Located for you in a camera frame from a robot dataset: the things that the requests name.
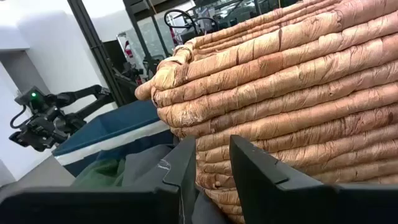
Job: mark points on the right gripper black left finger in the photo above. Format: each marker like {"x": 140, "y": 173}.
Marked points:
{"x": 130, "y": 205}

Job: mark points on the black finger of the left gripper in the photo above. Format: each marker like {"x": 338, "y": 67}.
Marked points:
{"x": 18, "y": 139}

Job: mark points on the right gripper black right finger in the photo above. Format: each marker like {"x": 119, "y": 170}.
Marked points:
{"x": 295, "y": 205}

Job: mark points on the grey garment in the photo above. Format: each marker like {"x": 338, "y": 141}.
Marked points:
{"x": 143, "y": 168}

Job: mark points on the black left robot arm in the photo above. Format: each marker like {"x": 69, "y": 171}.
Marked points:
{"x": 90, "y": 93}

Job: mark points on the dark green garment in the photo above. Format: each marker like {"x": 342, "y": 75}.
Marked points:
{"x": 99, "y": 174}

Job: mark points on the navy fabric bin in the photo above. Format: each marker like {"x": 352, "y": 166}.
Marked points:
{"x": 118, "y": 124}

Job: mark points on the woven wicker basket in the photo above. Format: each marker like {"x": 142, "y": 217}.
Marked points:
{"x": 295, "y": 87}

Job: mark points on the black metal frame post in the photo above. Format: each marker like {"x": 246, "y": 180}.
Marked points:
{"x": 96, "y": 53}

